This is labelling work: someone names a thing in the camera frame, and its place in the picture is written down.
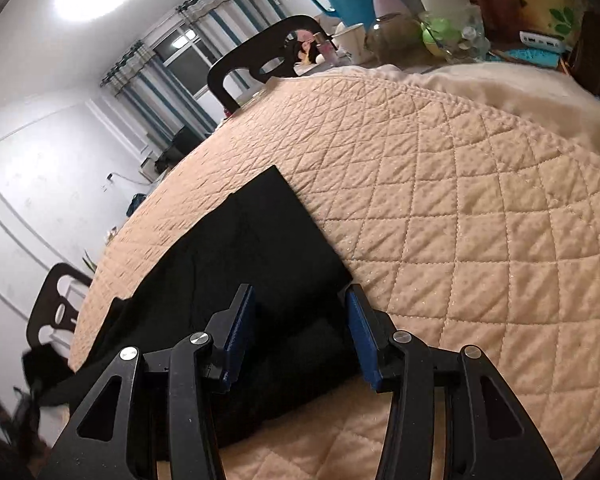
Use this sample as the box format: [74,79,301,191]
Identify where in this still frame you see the pink bottle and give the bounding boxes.
[319,32,339,66]

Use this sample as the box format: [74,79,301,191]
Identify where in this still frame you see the beige quilted blanket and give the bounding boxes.
[68,62,600,480]

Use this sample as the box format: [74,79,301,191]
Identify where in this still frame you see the white cup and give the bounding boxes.
[332,23,369,59]

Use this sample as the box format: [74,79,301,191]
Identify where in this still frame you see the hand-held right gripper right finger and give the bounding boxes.
[345,283,564,480]

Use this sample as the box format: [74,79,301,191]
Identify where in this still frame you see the window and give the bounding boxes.
[152,26,233,107]

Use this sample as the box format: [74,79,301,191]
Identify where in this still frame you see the blue knitted mat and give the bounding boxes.
[489,47,562,67]

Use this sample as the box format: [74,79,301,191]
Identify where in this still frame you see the wall socket with cable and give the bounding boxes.
[103,172,146,192]

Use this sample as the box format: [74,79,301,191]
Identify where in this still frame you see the blue striped curtain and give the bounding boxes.
[101,41,218,147]
[176,0,282,57]

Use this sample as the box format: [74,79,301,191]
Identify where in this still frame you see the black pants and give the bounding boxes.
[39,164,377,450]

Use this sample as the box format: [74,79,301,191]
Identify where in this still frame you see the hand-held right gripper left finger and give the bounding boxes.
[39,284,257,480]

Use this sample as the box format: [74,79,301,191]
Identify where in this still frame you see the cream cloth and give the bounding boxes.
[402,61,600,163]

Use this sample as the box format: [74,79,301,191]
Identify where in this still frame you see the glass bowl with green lid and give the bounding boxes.
[419,6,492,64]

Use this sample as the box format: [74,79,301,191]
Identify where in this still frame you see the clear glass jar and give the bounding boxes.
[367,12,427,67]

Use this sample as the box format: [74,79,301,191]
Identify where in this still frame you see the dark wooden chair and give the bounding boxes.
[25,262,95,362]
[206,14,322,117]

